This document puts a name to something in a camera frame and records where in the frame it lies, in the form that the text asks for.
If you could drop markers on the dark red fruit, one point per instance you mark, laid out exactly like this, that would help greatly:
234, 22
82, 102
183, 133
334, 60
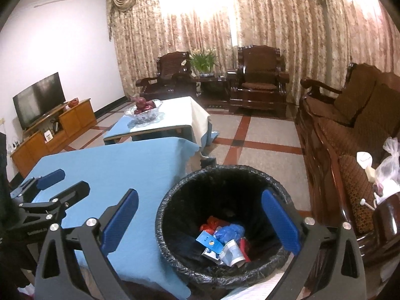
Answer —
142, 105

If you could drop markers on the dark wooden armchair left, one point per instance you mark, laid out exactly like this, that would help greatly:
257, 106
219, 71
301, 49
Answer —
173, 78

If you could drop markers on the clear plastic bag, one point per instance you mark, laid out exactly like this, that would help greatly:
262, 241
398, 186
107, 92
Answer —
386, 181

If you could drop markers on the dark wooden armchair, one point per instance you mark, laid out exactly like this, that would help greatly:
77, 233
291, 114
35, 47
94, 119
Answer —
259, 82
173, 78

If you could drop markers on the red teapot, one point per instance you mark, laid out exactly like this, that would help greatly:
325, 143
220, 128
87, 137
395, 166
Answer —
74, 102

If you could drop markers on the blue plastic bag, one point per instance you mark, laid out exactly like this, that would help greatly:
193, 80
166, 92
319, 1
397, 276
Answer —
232, 232

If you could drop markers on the black trash bin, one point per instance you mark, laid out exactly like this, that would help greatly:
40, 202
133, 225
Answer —
217, 197

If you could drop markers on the dark side table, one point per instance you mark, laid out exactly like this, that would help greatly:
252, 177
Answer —
214, 89

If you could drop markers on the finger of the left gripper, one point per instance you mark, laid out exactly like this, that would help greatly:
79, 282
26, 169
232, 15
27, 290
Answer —
70, 195
30, 188

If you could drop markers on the black flat television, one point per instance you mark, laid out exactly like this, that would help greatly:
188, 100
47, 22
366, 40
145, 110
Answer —
38, 99

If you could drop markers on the blue tablecloth far table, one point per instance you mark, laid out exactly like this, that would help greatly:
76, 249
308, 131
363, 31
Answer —
180, 117

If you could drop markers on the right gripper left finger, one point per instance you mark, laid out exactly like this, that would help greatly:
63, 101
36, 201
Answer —
58, 275

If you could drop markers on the orange plastic wrapper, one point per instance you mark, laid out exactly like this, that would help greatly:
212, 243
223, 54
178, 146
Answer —
212, 224

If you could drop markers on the dark wooden sofa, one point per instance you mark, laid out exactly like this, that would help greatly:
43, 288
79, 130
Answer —
334, 125

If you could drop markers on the blue white small box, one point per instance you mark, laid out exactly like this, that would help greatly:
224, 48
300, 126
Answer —
213, 247

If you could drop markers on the red paper cup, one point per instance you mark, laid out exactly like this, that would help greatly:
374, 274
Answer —
244, 246

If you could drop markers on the glass fruit bowl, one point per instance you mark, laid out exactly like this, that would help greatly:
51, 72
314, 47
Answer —
145, 115

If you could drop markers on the dark wooden armchair right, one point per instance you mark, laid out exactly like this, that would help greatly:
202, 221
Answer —
259, 82

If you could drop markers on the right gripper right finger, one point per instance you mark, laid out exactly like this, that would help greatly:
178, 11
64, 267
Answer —
330, 255

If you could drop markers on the blue tablecloth near table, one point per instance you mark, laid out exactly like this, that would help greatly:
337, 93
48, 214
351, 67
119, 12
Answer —
151, 167

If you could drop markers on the green potted plant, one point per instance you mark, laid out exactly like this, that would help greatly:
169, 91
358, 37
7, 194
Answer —
203, 61

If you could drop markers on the blue tablecloth table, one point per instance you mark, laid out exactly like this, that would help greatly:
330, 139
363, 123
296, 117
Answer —
151, 167
180, 117

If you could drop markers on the floral beige curtain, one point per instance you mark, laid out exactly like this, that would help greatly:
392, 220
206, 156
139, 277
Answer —
317, 38

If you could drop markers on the wooden TV cabinet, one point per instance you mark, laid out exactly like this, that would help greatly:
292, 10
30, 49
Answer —
53, 133

